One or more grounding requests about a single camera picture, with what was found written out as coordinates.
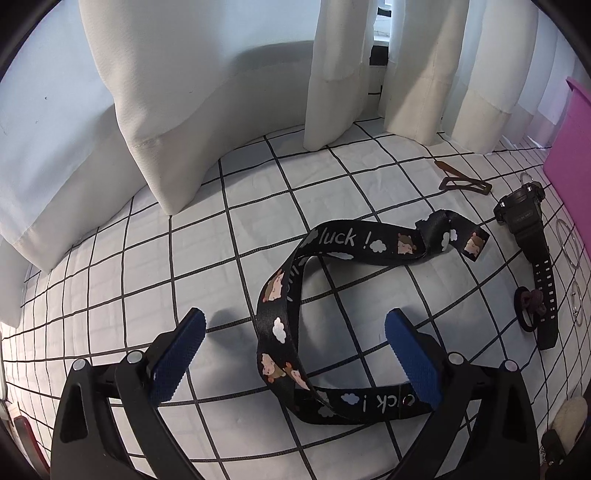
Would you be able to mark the brown metal hair clip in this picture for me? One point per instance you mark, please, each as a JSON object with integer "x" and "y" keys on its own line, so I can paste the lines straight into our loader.
{"x": 478, "y": 188}

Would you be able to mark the sheer white curtain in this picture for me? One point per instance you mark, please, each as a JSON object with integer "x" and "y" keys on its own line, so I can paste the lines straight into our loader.
{"x": 549, "y": 92}
{"x": 55, "y": 138}

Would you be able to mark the white black-grid bedsheet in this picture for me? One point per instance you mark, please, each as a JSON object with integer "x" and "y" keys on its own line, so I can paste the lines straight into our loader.
{"x": 184, "y": 258}

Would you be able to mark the pink storage box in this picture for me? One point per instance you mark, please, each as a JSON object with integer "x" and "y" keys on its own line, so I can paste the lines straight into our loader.
{"x": 572, "y": 138}

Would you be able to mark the white fuzzy object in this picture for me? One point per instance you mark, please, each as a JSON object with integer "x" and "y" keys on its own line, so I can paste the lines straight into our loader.
{"x": 572, "y": 420}

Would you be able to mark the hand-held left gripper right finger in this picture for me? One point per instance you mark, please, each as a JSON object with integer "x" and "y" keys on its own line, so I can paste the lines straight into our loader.
{"x": 415, "y": 364}

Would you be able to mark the large silver bangle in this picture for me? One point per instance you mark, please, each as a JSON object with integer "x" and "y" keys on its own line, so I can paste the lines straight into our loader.
{"x": 576, "y": 244}
{"x": 557, "y": 235}

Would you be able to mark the window frame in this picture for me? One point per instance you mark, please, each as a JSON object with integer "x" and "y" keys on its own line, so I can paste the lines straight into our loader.
{"x": 379, "y": 55}

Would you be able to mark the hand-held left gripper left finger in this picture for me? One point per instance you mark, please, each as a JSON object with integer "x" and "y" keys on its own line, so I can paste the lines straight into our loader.
{"x": 178, "y": 355}

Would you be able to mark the black digital wristwatch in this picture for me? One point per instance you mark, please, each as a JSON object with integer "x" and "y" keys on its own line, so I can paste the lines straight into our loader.
{"x": 521, "y": 214}

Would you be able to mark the red curved object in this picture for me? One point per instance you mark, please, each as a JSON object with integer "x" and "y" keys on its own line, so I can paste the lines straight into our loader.
{"x": 27, "y": 443}

